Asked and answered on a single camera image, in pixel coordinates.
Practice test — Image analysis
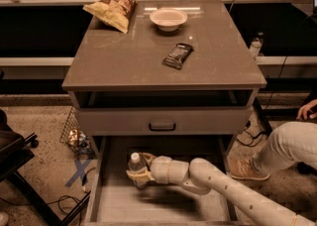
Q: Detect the black floor cable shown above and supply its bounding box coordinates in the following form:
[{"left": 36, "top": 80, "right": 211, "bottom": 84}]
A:
[{"left": 0, "top": 194, "right": 87, "bottom": 226}]

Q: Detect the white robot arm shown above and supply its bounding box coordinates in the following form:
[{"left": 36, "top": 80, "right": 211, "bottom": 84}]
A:
[{"left": 126, "top": 153, "right": 316, "bottom": 226}]

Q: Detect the black cable right of cabinet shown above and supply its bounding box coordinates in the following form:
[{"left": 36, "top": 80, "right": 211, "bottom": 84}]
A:
[{"left": 236, "top": 120, "right": 268, "bottom": 148}]

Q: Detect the yellow chips bag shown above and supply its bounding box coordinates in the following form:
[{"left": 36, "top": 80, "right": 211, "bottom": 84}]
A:
[{"left": 83, "top": 0, "right": 137, "bottom": 34}]

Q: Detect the clear plastic water bottle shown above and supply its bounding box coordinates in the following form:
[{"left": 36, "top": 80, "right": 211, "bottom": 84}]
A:
[{"left": 127, "top": 152, "right": 149, "bottom": 189}]

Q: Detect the person's leg in light trousers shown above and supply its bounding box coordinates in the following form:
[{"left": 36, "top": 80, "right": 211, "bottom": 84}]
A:
[{"left": 251, "top": 122, "right": 317, "bottom": 174}]

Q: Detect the black office chair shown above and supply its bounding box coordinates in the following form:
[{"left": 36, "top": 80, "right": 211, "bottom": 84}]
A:
[{"left": 0, "top": 110, "right": 90, "bottom": 226}]

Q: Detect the black snack bar wrapper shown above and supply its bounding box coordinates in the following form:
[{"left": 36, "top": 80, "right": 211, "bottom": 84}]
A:
[{"left": 162, "top": 43, "right": 193, "bottom": 69}]

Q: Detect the grey drawer cabinet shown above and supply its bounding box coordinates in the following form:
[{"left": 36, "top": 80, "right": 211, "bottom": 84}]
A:
[{"left": 62, "top": 0, "right": 266, "bottom": 150}]

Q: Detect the open bottom drawer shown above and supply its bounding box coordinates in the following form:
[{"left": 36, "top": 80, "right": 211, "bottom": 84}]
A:
[{"left": 85, "top": 136, "right": 241, "bottom": 226}]

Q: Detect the small bottle in background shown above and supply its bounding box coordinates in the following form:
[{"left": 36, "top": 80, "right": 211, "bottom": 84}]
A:
[{"left": 249, "top": 32, "right": 264, "bottom": 58}]

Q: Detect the blue tape cross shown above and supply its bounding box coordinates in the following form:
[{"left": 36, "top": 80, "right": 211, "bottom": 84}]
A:
[{"left": 65, "top": 158, "right": 93, "bottom": 187}]

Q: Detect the tan shoe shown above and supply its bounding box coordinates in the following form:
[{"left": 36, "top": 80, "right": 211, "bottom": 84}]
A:
[{"left": 229, "top": 159, "right": 270, "bottom": 181}]

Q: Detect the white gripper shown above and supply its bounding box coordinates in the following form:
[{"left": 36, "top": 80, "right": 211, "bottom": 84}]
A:
[{"left": 126, "top": 153, "right": 172, "bottom": 187}]

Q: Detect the wire mesh waste basket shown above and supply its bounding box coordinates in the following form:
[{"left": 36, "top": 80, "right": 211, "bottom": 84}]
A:
[{"left": 59, "top": 108, "right": 95, "bottom": 157}]

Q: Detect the white bowl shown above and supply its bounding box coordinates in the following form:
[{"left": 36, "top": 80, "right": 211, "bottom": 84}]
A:
[{"left": 150, "top": 9, "right": 187, "bottom": 32}]

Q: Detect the person's hand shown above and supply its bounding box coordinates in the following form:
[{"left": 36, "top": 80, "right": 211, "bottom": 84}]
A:
[{"left": 296, "top": 99, "right": 317, "bottom": 120}]

